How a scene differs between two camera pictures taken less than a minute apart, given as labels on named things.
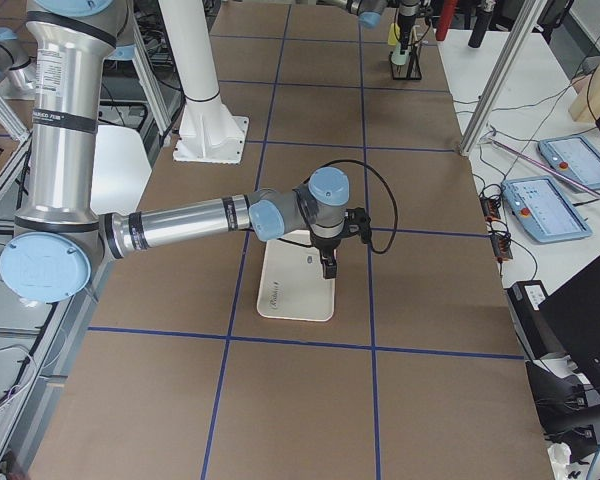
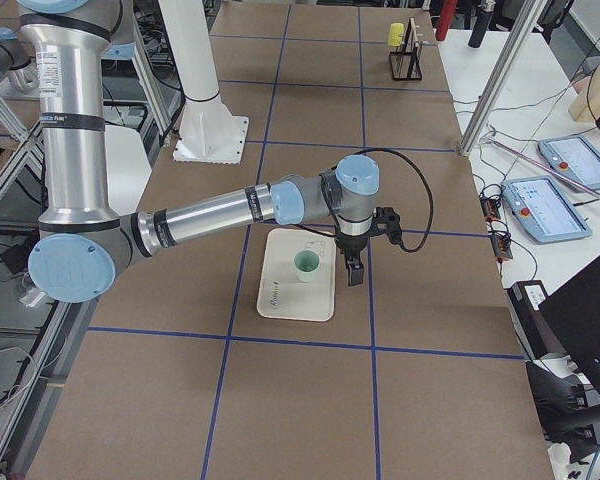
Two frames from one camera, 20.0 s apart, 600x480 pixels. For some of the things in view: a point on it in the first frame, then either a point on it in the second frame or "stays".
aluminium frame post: (520, 31) stays
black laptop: (581, 320) stays
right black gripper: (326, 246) → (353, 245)
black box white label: (524, 299) stays
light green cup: (397, 58) → (306, 262)
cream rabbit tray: (293, 284) stays
